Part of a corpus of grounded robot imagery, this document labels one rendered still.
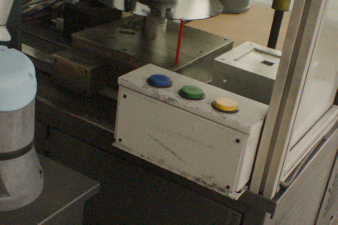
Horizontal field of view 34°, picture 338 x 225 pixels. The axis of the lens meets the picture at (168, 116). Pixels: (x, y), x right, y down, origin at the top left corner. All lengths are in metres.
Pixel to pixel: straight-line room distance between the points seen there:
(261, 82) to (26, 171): 0.52
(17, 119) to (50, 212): 0.17
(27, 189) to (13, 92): 0.17
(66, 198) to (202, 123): 0.27
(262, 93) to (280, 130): 0.21
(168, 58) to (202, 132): 0.36
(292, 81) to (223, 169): 0.20
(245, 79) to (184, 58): 0.21
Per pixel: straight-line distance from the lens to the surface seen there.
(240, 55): 1.25
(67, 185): 0.99
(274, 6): 1.41
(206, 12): 1.35
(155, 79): 1.04
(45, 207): 0.94
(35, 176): 0.95
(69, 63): 1.32
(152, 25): 1.41
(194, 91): 1.01
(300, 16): 0.91
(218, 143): 0.98
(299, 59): 0.93
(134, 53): 1.32
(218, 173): 1.01
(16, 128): 0.88
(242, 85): 1.19
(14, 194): 0.93
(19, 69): 0.87
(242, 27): 1.99
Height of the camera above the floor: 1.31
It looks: 27 degrees down
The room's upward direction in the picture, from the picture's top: 8 degrees clockwise
